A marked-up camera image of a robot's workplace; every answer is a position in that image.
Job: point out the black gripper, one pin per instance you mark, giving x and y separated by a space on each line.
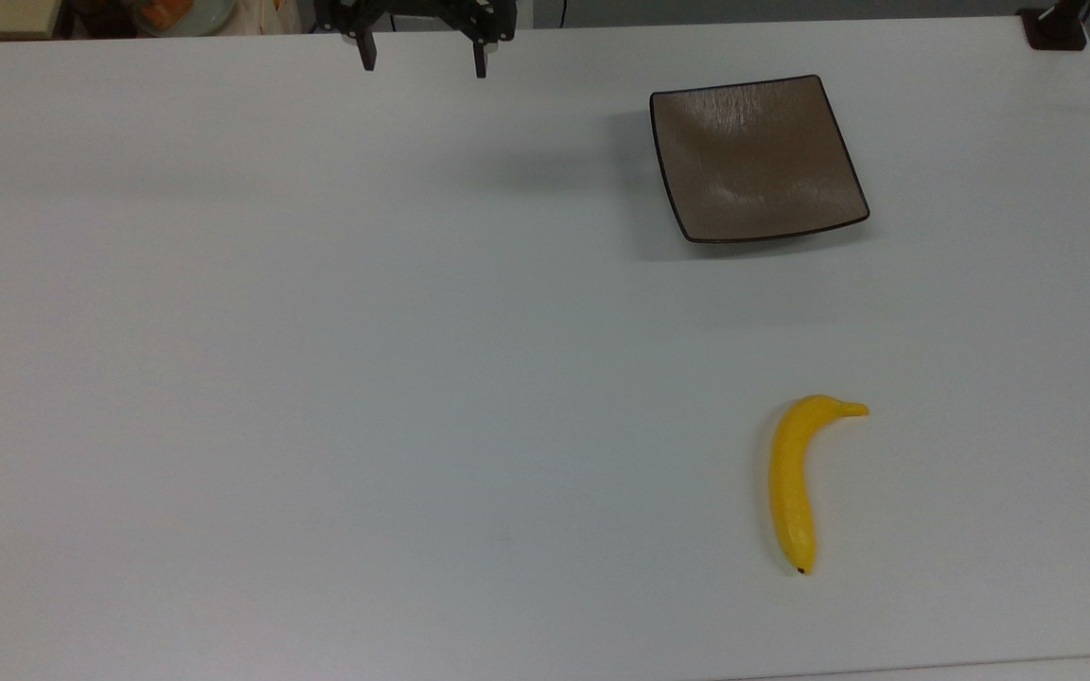
413 8

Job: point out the yellow banana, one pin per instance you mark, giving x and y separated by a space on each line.
789 482

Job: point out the round plate with orange food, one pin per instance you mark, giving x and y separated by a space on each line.
181 14

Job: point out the brown square ceramic plate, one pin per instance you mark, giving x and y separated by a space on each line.
758 161

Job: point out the cream plastic bag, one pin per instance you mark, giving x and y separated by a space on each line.
266 17

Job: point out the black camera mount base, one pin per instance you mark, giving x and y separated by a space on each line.
1054 28

